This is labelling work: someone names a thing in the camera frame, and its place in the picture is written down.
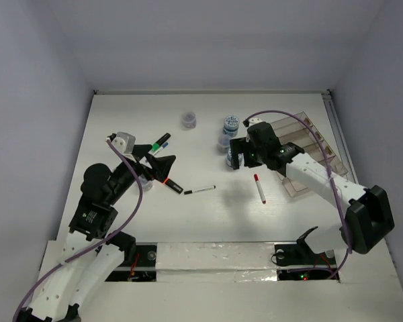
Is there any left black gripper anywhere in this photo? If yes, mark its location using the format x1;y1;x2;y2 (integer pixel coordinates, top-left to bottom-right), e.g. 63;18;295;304
107;144;175;203

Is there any green black highlighter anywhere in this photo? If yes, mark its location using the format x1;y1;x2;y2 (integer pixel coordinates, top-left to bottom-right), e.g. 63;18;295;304
152;133;171;151

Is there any blue lid jar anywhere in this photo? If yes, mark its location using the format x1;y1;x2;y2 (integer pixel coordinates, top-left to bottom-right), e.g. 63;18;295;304
226;148;244;168
222;115;240;138

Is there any clear pin jar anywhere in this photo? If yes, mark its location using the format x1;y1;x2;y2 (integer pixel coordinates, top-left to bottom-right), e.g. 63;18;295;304
217;134;232;154

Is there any red white marker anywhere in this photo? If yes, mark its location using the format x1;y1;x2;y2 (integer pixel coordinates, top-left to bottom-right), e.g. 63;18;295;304
254;174;267;205

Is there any small clear jar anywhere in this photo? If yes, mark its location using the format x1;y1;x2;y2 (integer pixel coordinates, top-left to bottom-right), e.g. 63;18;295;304
135;176;153;191

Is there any orange black highlighter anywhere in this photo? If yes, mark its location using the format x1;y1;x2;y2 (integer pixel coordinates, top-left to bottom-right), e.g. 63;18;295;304
163;178;183;195

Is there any black white marker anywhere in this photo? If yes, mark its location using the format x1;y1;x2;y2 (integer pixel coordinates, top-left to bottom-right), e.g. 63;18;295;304
184;185;216;195

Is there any purple clip jar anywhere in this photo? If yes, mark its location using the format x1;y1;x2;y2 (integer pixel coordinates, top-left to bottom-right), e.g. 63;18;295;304
181;111;197;129

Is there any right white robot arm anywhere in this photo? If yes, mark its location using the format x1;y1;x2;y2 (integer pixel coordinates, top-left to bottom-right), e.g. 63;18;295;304
230;121;395;263

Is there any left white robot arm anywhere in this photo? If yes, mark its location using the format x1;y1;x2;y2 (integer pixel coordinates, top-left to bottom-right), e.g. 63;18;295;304
13;145;176;321

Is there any blue white marker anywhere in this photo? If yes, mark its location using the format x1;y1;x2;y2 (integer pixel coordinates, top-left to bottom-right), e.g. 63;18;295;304
150;142;169;156

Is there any clear compartment organizer tray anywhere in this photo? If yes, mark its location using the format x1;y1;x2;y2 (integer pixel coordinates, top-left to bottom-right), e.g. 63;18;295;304
271;112;348;178

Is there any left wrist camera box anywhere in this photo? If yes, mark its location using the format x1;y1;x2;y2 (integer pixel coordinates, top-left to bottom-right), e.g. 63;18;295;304
107;131;136;156

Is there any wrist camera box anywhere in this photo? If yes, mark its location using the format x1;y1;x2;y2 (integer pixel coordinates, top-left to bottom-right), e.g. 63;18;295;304
242;117;263;128
107;131;136;156

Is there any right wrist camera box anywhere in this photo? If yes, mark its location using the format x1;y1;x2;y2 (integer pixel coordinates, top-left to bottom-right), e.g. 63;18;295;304
242;117;263;128

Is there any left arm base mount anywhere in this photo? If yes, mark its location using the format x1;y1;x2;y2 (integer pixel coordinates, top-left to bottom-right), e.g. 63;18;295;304
105;244;157;282

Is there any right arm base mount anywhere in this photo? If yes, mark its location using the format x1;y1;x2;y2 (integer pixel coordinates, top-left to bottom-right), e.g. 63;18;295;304
270;227;339;281

